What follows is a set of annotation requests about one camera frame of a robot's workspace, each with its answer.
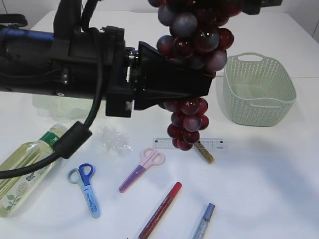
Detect green wavy glass plate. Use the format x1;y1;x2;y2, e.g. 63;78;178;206
32;95;93;121

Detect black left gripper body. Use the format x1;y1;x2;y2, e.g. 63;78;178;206
129;41;212;111

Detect blue glitter pen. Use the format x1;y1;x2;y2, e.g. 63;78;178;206
192;203;215;239

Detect pink purple scissors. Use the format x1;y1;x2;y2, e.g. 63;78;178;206
118;148;165;193

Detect purple grape bunch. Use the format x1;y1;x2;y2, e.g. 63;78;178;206
148;0;244;151

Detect green plastic woven basket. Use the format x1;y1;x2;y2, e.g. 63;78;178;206
223;53;297;127

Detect gold glitter pen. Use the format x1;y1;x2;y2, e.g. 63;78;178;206
194;141;214;164

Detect clear plastic ruler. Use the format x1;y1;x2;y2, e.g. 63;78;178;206
153;138;224;151

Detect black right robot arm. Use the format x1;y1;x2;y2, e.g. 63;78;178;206
242;0;283;15

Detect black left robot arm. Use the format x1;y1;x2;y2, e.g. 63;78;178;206
0;0;212;179

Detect red glitter pen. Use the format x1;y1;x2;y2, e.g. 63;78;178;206
138;182;182;239

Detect blue scissors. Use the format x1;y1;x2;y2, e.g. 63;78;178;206
67;163;101;218

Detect clear plastic sheet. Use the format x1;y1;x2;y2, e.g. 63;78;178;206
99;126;133;156

